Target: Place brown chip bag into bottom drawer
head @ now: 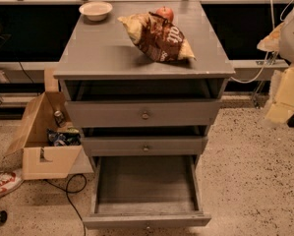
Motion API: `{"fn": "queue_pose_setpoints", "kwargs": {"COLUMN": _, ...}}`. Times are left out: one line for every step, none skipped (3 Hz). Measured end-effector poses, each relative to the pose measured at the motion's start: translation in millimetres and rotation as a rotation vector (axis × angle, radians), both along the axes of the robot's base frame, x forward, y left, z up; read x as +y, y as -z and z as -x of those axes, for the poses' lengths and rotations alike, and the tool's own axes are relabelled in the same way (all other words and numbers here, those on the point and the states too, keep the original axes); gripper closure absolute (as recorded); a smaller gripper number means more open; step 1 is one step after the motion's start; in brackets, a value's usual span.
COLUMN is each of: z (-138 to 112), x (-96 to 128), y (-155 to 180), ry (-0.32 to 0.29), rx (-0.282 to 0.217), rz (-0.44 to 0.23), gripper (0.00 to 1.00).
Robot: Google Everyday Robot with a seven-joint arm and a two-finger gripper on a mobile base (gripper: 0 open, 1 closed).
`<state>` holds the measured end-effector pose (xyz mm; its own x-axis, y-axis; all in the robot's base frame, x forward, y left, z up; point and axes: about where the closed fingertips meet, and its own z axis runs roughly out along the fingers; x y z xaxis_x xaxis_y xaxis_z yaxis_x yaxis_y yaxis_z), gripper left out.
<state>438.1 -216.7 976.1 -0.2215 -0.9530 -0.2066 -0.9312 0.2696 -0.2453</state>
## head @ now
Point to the brown and yellow chip bag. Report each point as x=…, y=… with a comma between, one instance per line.
x=157, y=38

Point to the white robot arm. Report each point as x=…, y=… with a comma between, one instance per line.
x=281, y=39

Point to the grey drawer cabinet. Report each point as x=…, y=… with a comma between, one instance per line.
x=136, y=84

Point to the grey middle drawer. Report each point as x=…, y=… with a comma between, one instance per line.
x=139, y=146

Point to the grey top drawer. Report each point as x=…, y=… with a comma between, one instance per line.
x=96, y=114

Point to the grey open bottom drawer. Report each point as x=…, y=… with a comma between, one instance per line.
x=146, y=192

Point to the blue snack bag in box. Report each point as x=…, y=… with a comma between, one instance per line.
x=70, y=137

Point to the metal can in box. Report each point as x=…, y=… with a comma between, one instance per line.
x=59, y=118

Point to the red apple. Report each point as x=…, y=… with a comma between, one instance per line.
x=166, y=13

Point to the white bowl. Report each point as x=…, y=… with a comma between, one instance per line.
x=96, y=11

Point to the open cardboard box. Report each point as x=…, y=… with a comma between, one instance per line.
x=41, y=160

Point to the yellow foam block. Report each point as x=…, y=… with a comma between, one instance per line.
x=280, y=106

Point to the red and white sneaker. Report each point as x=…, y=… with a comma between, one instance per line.
x=10, y=181

